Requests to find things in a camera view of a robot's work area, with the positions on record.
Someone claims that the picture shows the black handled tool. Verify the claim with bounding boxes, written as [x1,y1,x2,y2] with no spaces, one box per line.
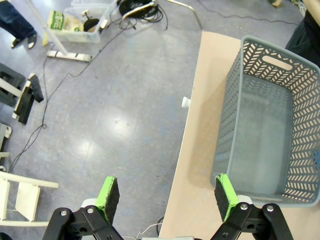
[82,10,101,33]

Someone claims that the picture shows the person in blue jeans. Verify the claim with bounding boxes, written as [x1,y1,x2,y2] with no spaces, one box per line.
[0,0,38,50]

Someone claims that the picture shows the black cable coil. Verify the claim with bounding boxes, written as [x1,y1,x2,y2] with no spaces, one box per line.
[117,0,169,31]

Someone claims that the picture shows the grey plastic lattice basket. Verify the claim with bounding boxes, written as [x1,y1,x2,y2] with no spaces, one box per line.
[211,34,320,209]

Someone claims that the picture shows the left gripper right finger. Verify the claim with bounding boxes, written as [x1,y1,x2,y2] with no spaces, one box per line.
[209,173,295,240]

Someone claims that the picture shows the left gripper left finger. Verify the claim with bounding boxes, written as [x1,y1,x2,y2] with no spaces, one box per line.
[41,176,126,240]

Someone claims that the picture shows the person in black t-shirt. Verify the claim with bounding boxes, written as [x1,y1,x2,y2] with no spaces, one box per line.
[284,0,320,73]

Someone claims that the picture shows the white wooden frame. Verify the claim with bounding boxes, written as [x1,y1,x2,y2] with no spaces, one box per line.
[0,171,60,228]

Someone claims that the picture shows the person's right forearm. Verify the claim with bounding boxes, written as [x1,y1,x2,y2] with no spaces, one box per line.
[303,0,320,20]

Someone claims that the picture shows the long black floor cable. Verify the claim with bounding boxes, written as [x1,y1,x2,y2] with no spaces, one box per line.
[8,23,131,174]

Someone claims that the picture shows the green and white bag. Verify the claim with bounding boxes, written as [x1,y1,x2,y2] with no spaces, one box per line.
[48,9,66,32]

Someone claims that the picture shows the clear plastic storage box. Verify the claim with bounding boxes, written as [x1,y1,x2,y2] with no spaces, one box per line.
[49,6,111,45]
[70,0,118,15]

